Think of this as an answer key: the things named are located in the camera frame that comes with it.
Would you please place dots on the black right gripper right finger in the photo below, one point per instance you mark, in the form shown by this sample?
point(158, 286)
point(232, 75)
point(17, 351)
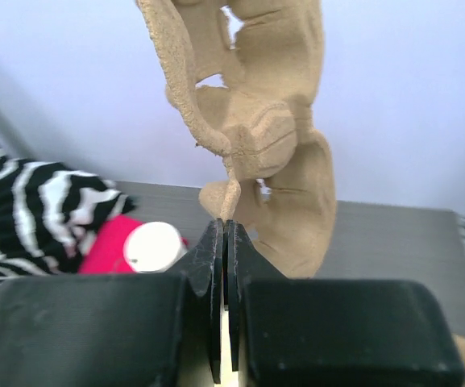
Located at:
point(332, 332)

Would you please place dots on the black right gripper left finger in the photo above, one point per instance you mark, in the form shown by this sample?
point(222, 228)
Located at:
point(151, 329)

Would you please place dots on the brown pulp cup carrier single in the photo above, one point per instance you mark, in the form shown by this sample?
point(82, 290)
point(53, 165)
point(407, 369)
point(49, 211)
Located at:
point(243, 76)

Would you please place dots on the stack of brown paper cups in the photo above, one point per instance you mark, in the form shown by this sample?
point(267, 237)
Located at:
point(153, 247)

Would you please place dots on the pink folded cloth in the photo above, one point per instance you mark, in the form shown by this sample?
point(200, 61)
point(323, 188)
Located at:
point(106, 253)

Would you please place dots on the zebra print pillow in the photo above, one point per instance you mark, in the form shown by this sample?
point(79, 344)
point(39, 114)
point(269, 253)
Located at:
point(50, 215)

